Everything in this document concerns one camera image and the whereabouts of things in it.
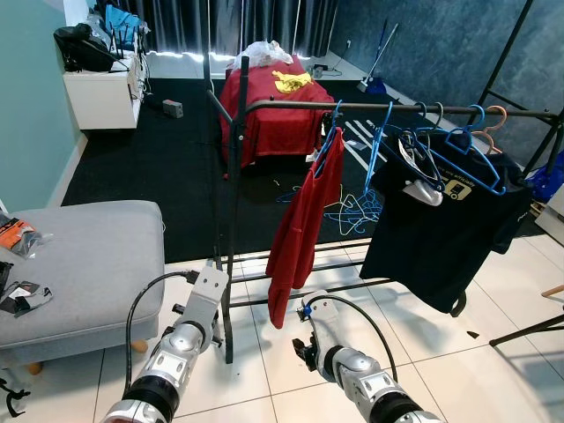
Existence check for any red shirt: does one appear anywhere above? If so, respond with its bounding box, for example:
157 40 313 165
264 128 346 330

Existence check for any blue plastic hanger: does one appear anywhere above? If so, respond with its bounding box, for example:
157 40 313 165
310 99 348 182
441 104 510 197
360 100 396 228

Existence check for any wooden hanger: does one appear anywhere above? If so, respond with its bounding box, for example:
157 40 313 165
483 104 510 155

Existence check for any black printed t-shirt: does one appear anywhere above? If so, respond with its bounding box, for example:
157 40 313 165
360 128 534 314

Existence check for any light grey folded garment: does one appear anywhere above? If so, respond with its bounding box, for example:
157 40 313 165
401 141 444 208

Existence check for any black metal clothes rack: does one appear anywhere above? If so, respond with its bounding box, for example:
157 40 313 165
203 53 564 365

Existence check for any black metal stand leg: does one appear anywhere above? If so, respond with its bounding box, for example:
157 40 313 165
489 313 564 346

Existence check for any grey upholstered ottoman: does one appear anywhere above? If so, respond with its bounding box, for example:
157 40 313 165
0 200 167 367

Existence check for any yellow cloth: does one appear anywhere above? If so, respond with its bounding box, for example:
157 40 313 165
271 70 314 95

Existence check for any blue mop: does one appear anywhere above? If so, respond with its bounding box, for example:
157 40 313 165
357 22 400 95

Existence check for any small dark charger device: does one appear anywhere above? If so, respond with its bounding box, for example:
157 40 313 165
308 60 340 78

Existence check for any black and white packet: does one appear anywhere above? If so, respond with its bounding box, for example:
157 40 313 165
0 280 52 318

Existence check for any dark blue sack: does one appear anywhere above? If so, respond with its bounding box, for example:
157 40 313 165
527 152 564 202

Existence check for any white plastic bag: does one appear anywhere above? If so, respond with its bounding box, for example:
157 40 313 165
238 40 294 71

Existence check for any orange packet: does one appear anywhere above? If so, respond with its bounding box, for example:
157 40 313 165
0 214 41 258

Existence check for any white cabinet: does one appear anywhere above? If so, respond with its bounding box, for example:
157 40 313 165
63 48 151 131

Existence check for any dark curtain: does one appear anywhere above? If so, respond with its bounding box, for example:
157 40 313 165
106 0 340 58

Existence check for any blue bag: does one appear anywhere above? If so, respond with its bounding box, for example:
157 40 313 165
95 3 146 54

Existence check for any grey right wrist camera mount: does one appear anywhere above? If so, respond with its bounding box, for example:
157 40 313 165
298 291 353 353

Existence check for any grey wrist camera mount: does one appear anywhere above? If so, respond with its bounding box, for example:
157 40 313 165
188 264 232 329
298 291 353 353

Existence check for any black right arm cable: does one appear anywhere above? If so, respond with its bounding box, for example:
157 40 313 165
304 293 402 384

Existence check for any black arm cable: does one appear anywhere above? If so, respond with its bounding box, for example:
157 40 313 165
304 293 402 384
123 271 199 393

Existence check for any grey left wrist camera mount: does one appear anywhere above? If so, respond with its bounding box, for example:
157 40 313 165
188 264 232 329

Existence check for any blue wire hanger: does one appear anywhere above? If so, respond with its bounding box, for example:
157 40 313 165
322 189 386 239

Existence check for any pale green wire hanger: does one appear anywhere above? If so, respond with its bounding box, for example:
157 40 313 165
339 192 382 234

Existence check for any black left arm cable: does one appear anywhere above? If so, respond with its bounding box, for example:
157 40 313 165
123 271 199 393

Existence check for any black strap bag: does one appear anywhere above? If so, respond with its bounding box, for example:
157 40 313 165
0 260 29 419

